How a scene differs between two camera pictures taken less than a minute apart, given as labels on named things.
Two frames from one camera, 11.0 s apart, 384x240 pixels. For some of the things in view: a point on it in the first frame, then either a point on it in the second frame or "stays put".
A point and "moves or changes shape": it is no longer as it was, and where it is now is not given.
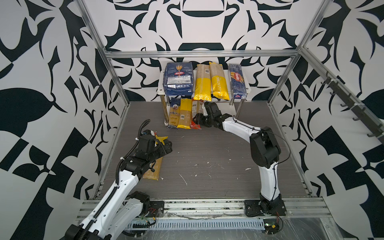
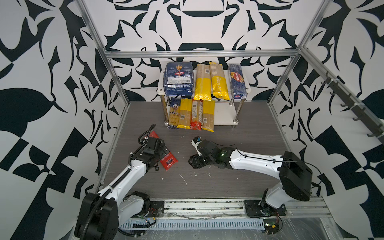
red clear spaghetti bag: (197, 108) stays put
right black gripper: (199, 119) → (195, 159)
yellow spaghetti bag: (149, 174) moves or changes shape
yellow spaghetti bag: (202, 90) stays put
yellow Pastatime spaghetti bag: (220, 89) stays put
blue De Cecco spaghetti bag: (174, 112) stays put
